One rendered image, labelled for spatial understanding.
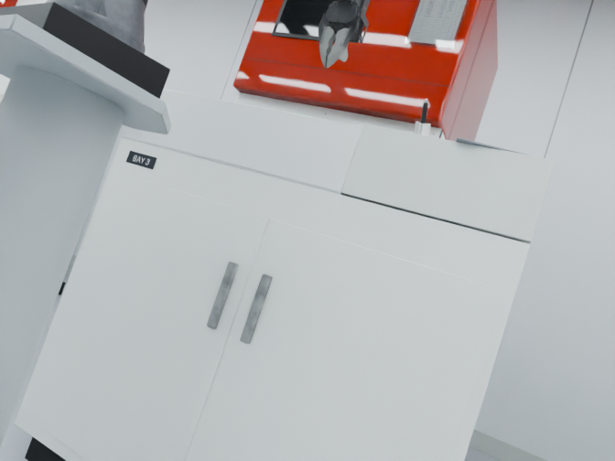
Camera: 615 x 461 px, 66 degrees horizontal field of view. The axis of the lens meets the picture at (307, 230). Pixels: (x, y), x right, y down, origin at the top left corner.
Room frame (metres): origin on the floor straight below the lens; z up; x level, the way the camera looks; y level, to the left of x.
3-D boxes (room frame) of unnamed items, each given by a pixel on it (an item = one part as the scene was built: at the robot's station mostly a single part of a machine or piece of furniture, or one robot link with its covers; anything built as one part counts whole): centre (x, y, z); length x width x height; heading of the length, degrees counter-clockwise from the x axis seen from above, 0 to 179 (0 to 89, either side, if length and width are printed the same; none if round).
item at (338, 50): (1.03, 0.06, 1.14); 0.06 x 0.03 x 0.09; 155
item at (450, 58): (1.95, -0.07, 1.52); 0.81 x 0.75 x 0.60; 65
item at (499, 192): (1.13, -0.33, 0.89); 0.62 x 0.35 x 0.14; 155
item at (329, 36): (1.04, 0.09, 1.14); 0.06 x 0.03 x 0.09; 155
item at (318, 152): (1.07, 0.19, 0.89); 0.55 x 0.09 x 0.14; 65
